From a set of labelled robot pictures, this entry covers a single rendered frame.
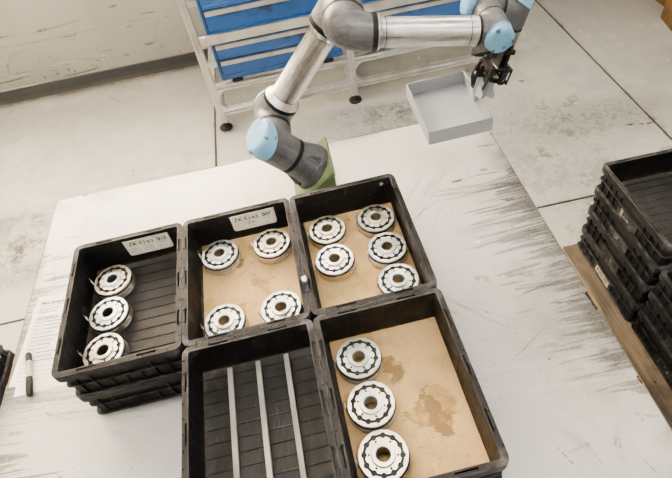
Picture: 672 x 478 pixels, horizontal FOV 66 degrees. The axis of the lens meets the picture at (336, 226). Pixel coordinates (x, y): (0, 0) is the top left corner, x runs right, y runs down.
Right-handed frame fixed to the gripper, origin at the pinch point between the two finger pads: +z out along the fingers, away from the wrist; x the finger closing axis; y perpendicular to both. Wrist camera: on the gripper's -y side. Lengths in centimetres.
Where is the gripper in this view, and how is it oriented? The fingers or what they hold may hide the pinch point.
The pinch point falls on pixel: (476, 97)
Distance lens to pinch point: 178.1
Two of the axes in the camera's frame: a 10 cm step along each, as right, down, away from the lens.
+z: -1.5, 7.0, 7.0
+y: 2.3, 7.1, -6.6
